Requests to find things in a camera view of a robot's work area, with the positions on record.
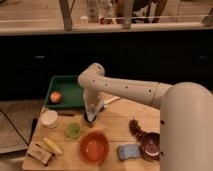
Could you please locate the orange plastic bowl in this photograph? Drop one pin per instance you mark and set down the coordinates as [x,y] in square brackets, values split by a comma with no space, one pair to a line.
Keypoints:
[93,147]

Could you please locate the green plastic tray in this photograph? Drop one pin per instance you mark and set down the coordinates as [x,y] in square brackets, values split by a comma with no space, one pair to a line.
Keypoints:
[68,87]

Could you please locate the yellow banana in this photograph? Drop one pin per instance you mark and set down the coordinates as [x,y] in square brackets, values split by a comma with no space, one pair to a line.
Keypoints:
[55,148]

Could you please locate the white cup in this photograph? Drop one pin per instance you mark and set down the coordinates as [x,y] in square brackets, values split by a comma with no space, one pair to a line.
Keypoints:
[49,119]

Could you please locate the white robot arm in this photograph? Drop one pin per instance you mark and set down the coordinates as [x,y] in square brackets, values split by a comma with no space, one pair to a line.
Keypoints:
[186,115]

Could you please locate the blue sponge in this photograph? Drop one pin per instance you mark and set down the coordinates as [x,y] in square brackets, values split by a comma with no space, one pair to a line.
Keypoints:
[128,151]

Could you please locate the brown pine cone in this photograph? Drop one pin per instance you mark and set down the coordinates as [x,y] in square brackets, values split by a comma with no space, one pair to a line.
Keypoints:
[135,129]

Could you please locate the dark purple bowl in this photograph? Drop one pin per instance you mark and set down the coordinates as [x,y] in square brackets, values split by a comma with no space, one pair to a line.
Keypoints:
[150,146]

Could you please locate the white black marker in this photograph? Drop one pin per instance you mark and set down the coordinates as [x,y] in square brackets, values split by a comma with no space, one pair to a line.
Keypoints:
[109,101]

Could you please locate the green small cup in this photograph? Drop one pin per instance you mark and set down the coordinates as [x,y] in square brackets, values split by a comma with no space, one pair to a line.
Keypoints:
[73,130]

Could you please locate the orange peach fruit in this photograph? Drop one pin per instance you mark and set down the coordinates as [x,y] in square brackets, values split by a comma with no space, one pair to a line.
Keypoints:
[55,97]

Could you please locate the wooden block toy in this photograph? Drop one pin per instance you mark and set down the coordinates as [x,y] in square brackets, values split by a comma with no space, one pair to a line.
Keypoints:
[38,153]

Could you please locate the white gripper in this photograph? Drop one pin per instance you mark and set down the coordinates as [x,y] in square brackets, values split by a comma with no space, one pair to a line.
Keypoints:
[92,100]

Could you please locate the metal cup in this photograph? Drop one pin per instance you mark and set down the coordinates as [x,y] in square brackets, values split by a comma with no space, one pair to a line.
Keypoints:
[87,122]

